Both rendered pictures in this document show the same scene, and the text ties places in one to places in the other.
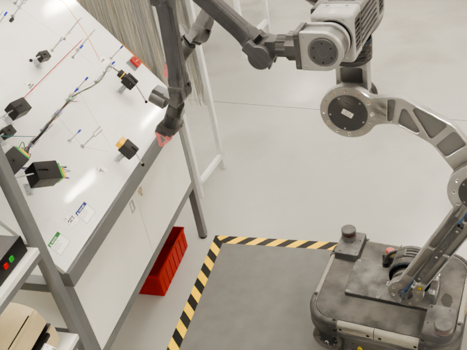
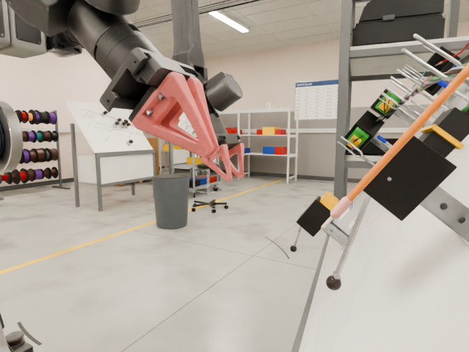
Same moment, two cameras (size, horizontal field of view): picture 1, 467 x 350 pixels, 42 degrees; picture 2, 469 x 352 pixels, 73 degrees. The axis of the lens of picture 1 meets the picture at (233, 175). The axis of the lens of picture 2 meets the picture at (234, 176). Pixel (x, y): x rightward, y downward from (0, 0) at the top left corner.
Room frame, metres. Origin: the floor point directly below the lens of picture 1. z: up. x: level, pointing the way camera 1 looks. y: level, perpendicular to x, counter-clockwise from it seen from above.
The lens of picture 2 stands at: (2.71, 0.22, 1.14)
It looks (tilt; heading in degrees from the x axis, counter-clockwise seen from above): 8 degrees down; 179
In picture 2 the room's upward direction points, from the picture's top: straight up
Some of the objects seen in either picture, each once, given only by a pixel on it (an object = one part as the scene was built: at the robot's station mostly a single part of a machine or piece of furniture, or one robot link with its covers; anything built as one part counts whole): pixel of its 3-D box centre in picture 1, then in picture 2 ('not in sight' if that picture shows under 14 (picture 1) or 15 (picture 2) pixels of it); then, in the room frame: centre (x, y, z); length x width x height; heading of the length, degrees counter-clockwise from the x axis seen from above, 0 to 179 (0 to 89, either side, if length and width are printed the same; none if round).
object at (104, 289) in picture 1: (115, 264); not in sight; (1.86, 0.54, 0.60); 0.55 x 0.02 x 0.39; 158
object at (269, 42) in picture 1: (267, 52); not in sight; (1.74, -0.18, 1.43); 0.10 x 0.05 x 0.09; 59
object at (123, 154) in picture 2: not in sight; (114, 153); (-2.63, -1.71, 0.83); 1.18 x 0.72 x 1.65; 149
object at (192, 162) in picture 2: not in sight; (197, 165); (-3.44, -0.40, 0.54); 0.99 x 0.50 x 1.08; 152
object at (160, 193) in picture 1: (163, 182); not in sight; (2.37, 0.33, 0.60); 0.55 x 0.03 x 0.39; 158
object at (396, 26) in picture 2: not in sight; (393, 27); (1.40, 0.86, 1.56); 0.30 x 0.23 x 0.19; 70
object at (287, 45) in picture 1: (291, 45); (72, 29); (1.70, -0.25, 1.45); 0.09 x 0.08 x 0.12; 149
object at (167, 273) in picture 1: (149, 258); not in sight; (2.47, 0.53, 0.07); 0.39 x 0.29 x 0.14; 159
